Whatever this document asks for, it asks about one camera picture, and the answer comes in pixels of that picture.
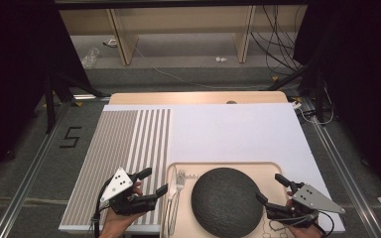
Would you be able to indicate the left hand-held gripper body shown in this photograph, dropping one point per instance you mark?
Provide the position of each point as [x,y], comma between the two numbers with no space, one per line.
[119,185]

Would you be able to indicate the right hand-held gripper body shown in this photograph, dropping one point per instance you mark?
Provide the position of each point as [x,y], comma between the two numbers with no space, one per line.
[311,200]

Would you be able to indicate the silver knife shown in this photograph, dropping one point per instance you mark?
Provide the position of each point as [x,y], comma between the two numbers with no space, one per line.
[172,188]

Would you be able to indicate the beige plastic tray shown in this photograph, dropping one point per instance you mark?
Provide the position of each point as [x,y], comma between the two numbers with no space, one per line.
[268,175]

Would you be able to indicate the silver fork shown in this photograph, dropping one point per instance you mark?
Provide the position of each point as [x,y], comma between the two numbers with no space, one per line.
[180,178]

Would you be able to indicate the dark grey round plate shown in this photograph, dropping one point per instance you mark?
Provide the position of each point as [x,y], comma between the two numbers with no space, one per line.
[225,201]

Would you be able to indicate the person's right hand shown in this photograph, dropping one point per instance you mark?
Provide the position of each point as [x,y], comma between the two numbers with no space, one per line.
[307,233]

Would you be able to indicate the person's left hand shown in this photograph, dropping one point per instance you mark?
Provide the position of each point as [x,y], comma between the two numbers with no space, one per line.
[115,226]

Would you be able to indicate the striped woven placemat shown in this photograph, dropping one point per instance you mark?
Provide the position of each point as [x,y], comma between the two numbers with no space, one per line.
[112,142]

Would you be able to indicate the white board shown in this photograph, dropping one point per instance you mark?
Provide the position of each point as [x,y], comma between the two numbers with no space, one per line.
[238,132]

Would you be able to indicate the white plug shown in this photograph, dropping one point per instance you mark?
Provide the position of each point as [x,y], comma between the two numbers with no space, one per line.
[296,105]

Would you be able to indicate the black metal stand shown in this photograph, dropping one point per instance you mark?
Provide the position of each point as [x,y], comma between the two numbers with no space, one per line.
[49,105]
[319,92]

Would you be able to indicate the clear plastic bag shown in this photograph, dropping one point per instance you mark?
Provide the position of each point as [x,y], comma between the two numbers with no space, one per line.
[91,59]

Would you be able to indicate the small grey floor item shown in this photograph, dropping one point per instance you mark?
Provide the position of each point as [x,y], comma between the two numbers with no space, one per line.
[111,42]

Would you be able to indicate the small white floor scrap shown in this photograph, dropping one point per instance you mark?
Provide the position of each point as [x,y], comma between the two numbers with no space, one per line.
[221,59]

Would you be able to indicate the black curtain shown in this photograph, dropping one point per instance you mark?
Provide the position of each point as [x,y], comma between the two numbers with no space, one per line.
[360,66]
[13,66]

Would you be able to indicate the aluminium floor rail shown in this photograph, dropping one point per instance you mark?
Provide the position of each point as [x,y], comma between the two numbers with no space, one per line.
[344,172]
[29,172]

